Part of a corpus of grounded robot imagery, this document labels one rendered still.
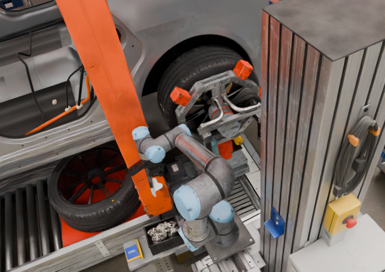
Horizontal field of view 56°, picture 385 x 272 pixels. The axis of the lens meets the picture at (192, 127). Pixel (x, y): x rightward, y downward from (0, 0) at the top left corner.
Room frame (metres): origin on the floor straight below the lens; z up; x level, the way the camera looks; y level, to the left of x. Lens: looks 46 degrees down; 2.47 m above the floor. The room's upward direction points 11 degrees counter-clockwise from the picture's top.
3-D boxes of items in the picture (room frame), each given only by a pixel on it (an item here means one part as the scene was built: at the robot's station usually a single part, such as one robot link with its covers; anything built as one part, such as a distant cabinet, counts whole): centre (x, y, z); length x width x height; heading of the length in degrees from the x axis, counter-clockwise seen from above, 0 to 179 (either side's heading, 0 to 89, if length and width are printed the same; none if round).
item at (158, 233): (1.07, 0.29, 0.51); 0.20 x 0.14 x 0.13; 101
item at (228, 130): (1.59, -0.20, 0.85); 0.21 x 0.14 x 0.14; 13
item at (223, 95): (1.56, -0.31, 1.03); 0.19 x 0.18 x 0.11; 13
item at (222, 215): (0.85, -0.05, 0.98); 0.13 x 0.12 x 0.14; 116
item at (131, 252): (1.02, 0.49, 0.47); 0.07 x 0.07 x 0.02; 13
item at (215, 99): (1.51, -0.12, 1.03); 0.19 x 0.18 x 0.11; 13
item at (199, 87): (1.66, -0.18, 0.85); 0.54 x 0.07 x 0.54; 103
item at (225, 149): (1.69, -0.18, 0.48); 0.16 x 0.12 x 0.17; 13
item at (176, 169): (1.60, 0.17, 0.26); 0.42 x 0.18 x 0.35; 13
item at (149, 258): (1.06, 0.32, 0.44); 0.43 x 0.17 x 0.03; 103
